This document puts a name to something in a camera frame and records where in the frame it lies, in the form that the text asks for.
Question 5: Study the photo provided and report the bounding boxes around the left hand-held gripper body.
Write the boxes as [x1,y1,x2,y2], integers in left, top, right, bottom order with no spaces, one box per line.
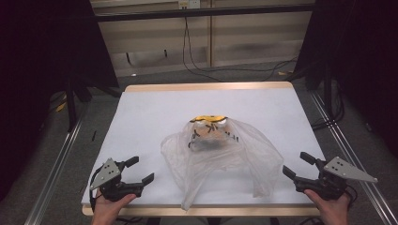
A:
[89,157,146,203]

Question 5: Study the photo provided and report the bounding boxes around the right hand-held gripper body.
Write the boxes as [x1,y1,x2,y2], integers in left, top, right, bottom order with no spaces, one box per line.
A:
[294,156,378,202]

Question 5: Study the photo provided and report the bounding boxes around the orange drink bottle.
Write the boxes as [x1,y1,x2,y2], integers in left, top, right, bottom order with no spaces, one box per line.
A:
[188,120,211,152]
[209,118,233,148]

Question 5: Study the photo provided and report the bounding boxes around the clear plastic bag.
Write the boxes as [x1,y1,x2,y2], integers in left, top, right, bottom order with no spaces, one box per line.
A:
[160,114,285,212]

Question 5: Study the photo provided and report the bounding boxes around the person's right hand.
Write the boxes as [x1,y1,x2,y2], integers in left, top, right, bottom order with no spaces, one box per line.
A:
[303,188,352,225]

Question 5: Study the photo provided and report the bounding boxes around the person's left hand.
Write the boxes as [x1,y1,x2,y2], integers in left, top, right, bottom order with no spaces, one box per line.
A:
[91,190,138,225]

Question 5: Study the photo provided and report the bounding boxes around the white table mat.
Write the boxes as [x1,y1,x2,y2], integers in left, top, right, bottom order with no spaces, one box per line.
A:
[81,87,327,207]

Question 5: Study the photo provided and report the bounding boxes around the black metal stand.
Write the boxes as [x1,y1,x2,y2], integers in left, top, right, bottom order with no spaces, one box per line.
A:
[64,78,95,133]
[304,62,345,130]

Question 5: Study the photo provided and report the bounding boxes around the black curtain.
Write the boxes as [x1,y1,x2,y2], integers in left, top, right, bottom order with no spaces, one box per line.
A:
[294,0,398,151]
[0,0,120,201]

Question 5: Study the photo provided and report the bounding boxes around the black horizontal bar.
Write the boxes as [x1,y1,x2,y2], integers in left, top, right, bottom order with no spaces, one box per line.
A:
[93,3,315,23]

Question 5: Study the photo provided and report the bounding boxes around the right hand-held gripper cable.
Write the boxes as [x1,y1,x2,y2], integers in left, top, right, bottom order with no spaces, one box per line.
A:
[344,184,360,208]

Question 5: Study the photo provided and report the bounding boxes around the hand-held gripper cable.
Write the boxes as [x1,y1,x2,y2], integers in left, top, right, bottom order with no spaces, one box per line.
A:
[344,184,360,208]
[88,165,105,214]

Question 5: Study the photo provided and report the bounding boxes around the left hand-held gripper cable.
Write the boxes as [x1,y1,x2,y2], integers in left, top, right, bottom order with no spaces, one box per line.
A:
[88,165,105,214]

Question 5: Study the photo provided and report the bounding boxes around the metal floor rail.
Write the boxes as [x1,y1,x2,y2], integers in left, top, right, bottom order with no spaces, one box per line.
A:
[309,90,398,225]
[23,106,89,225]

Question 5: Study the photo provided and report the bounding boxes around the black hanging wall cables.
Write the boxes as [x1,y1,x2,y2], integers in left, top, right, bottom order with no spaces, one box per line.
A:
[181,17,299,83]

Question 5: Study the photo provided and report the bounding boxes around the wall power socket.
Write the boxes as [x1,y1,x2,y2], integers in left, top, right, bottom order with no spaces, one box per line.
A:
[177,0,201,9]

